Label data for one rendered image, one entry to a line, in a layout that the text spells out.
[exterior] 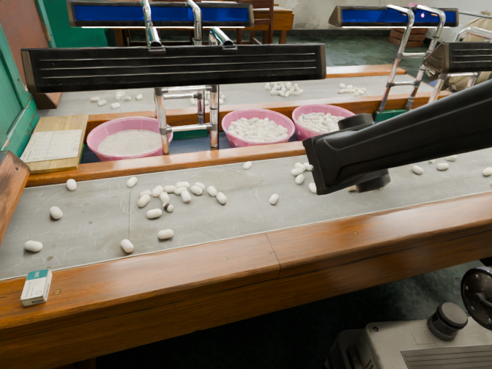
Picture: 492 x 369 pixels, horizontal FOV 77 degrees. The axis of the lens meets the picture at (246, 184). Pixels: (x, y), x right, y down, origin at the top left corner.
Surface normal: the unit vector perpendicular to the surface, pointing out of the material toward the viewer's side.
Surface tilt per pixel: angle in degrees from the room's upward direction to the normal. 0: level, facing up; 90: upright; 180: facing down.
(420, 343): 0
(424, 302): 0
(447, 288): 0
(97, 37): 90
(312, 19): 89
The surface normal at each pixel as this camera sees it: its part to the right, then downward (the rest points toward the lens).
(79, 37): 0.26, 0.60
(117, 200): 0.06, -0.79
